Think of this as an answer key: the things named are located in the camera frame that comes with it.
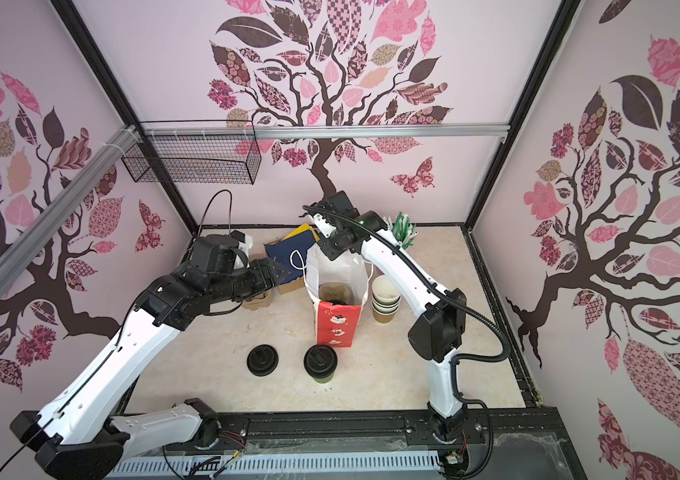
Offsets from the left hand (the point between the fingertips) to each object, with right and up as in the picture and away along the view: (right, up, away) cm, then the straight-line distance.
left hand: (282, 280), depth 68 cm
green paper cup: (+9, -29, +13) cm, 33 cm away
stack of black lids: (-9, -24, +15) cm, 30 cm away
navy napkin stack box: (+1, +7, +4) cm, 8 cm away
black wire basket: (-33, +39, +27) cm, 58 cm away
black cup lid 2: (+8, -21, +6) cm, 24 cm away
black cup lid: (+12, -7, +30) cm, 33 cm away
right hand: (+11, +11, +15) cm, 22 cm away
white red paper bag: (+13, -12, +8) cm, 19 cm away
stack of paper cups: (+26, -7, +15) cm, 31 cm away
